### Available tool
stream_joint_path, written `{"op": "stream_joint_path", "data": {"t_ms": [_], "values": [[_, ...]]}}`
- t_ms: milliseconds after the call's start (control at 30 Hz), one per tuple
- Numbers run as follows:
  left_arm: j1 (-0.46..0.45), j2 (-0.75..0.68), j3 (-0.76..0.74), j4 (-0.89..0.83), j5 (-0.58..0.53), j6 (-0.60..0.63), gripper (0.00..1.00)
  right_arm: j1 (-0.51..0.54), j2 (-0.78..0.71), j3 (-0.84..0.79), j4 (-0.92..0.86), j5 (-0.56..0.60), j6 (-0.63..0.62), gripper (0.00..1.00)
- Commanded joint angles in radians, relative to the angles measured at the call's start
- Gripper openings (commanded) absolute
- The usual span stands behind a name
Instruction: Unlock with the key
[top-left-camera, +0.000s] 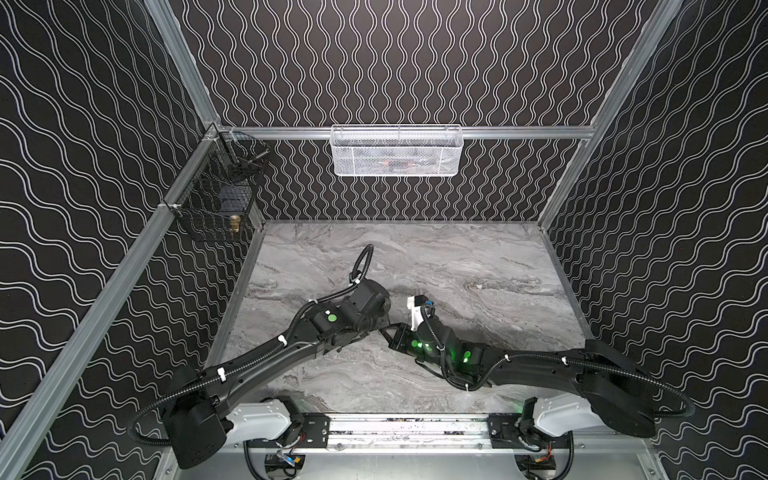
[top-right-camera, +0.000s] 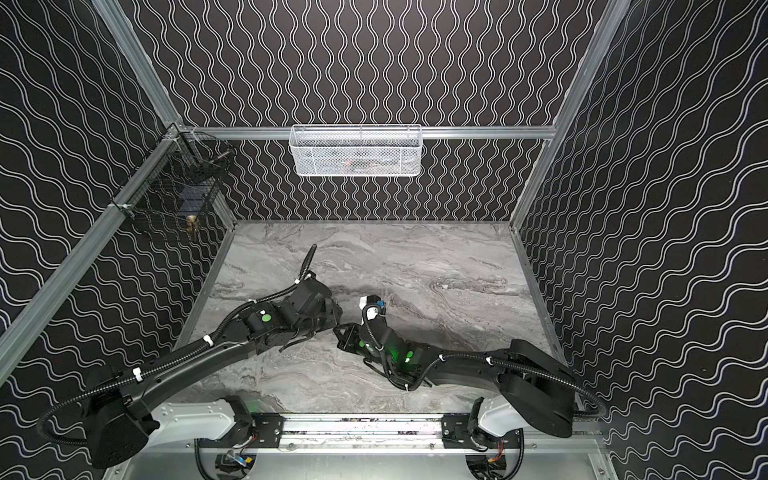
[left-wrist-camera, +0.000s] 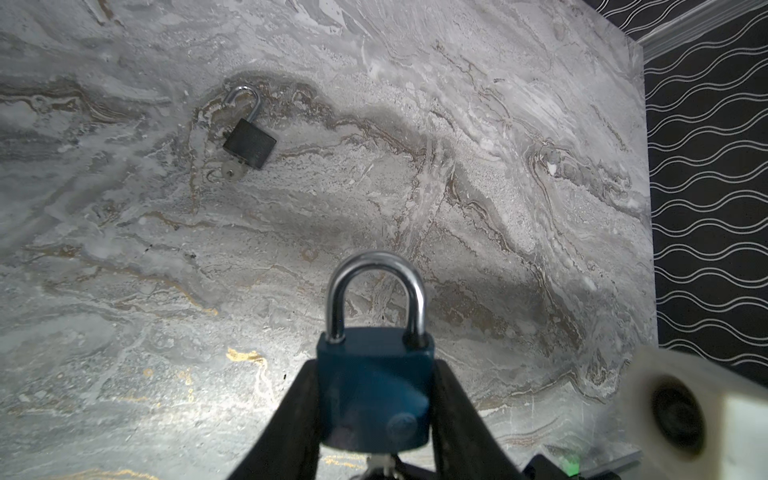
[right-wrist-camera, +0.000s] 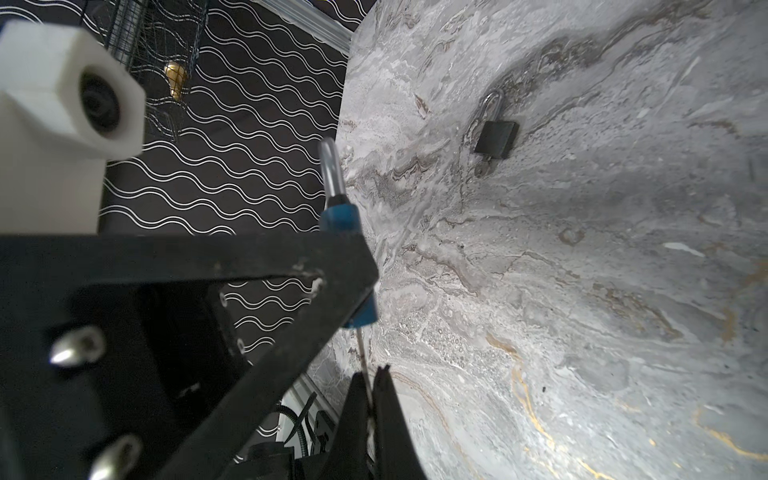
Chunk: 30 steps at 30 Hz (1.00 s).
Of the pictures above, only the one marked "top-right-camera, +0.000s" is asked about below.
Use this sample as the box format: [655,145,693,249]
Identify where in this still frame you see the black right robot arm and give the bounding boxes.
[334,295,608,438]

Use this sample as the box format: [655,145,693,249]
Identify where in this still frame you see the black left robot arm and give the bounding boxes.
[35,248,343,469]

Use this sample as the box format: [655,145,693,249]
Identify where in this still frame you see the brass padlock in basket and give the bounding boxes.
[186,215,199,235]

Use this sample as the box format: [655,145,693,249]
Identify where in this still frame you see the aluminium back crossbar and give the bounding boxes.
[181,125,556,141]

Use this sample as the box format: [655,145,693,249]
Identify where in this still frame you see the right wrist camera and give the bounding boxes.
[359,295,386,321]

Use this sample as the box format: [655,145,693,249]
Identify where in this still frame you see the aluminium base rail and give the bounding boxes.
[233,413,600,454]

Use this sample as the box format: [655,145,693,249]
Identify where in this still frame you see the white mesh wall basket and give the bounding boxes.
[289,124,424,177]

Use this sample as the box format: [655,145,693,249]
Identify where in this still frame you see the black wire wall basket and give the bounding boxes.
[123,132,236,244]

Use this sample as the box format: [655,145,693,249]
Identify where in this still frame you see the aluminium left side rail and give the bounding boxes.
[1,126,180,381]

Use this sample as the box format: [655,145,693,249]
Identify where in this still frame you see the aluminium frame post back left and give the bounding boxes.
[92,0,183,126]

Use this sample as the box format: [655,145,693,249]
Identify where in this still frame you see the aluminium frame post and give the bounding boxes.
[92,0,183,126]
[510,0,632,234]

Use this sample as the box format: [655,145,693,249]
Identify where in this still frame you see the aluminium frame post back right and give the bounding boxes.
[510,0,632,234]

